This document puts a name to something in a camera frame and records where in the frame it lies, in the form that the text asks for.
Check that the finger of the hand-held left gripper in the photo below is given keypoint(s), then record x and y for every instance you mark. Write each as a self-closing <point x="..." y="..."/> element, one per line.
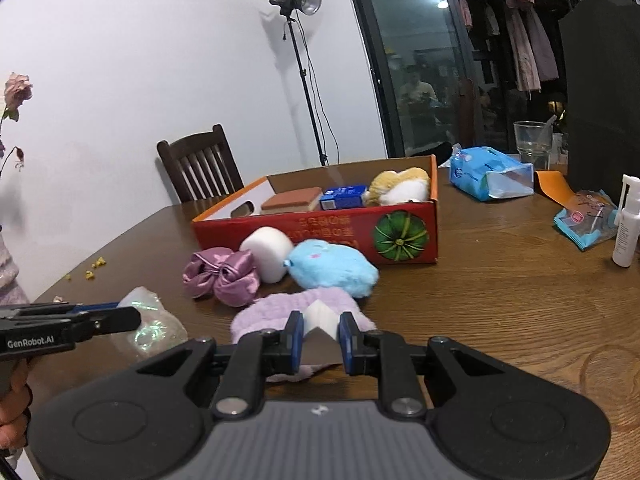
<point x="115" y="321"/>
<point x="100" y="306"/>

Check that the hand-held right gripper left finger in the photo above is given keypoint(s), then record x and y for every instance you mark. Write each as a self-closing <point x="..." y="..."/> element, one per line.
<point x="295" y="340"/>

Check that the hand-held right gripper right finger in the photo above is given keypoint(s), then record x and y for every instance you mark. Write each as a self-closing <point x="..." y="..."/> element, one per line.
<point x="346" y="342"/>

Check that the white triangular foam piece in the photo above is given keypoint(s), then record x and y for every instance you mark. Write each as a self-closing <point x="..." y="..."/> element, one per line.
<point x="320" y="320"/>

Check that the red cardboard box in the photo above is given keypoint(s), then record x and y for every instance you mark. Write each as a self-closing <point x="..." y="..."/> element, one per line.
<point x="325" y="227"/>

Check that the red and yellow sponge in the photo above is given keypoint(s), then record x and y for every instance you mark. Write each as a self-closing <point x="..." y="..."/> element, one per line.
<point x="292" y="197"/>

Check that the blue tissue packet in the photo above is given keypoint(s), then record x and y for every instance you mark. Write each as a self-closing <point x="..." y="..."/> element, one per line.
<point x="342" y="196"/>

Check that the yellow and white plush toy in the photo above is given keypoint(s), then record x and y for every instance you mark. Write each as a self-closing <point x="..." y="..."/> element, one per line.
<point x="395" y="182"/>

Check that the person's left hand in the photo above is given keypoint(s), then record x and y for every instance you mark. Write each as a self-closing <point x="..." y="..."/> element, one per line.
<point x="15" y="410"/>

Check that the iridescent plastic bag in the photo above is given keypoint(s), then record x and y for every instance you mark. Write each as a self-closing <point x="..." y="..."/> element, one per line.
<point x="150" y="325"/>

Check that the purple fluffy towel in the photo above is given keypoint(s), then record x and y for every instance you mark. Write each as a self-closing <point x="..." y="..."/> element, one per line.
<point x="270" y="310"/>

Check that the yellow petal crumbs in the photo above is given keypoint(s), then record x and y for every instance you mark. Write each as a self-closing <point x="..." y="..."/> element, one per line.
<point x="97" y="263"/>

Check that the pink glitter vase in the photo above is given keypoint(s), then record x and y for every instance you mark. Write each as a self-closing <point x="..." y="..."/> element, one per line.
<point x="7" y="270"/>

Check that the blue plush toy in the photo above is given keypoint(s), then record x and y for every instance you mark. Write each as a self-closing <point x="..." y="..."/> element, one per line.
<point x="330" y="270"/>

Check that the white round sponge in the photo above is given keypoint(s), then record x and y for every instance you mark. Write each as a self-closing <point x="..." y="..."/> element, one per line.
<point x="267" y="250"/>

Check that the purple satin scrunchie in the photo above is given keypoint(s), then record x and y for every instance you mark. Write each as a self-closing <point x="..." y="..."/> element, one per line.
<point x="225" y="275"/>

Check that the dark wooden chair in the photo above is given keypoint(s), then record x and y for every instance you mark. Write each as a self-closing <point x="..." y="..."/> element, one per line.
<point x="200" y="160"/>

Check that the large blue wipes pack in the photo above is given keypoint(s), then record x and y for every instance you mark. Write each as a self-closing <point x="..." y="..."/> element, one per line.
<point x="475" y="170"/>

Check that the dried pink rose bouquet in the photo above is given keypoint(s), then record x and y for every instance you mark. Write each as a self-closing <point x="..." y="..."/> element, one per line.
<point x="17" y="90"/>

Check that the orange card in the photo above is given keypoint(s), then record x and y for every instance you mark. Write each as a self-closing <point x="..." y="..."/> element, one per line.
<point x="552" y="187"/>

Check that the blue snack packet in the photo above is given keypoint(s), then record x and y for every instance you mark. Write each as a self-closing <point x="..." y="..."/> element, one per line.
<point x="585" y="220"/>

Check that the clear glass cup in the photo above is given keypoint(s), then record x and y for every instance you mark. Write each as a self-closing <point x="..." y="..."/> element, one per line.
<point x="532" y="140"/>

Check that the white spray bottle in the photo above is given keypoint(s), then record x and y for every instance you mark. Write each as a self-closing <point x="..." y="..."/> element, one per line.
<point x="625" y="235"/>

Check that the sliding glass door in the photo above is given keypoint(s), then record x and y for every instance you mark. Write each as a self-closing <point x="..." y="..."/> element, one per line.
<point x="400" y="35"/>

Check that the studio light on stand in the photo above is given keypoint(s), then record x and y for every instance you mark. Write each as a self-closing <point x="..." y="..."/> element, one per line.
<point x="287" y="0"/>

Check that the hanging long pink coat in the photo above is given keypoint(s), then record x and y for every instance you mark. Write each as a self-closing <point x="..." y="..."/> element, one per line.
<point x="532" y="50"/>

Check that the black foam board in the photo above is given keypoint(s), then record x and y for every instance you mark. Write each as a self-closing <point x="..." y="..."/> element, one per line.
<point x="600" y="85"/>

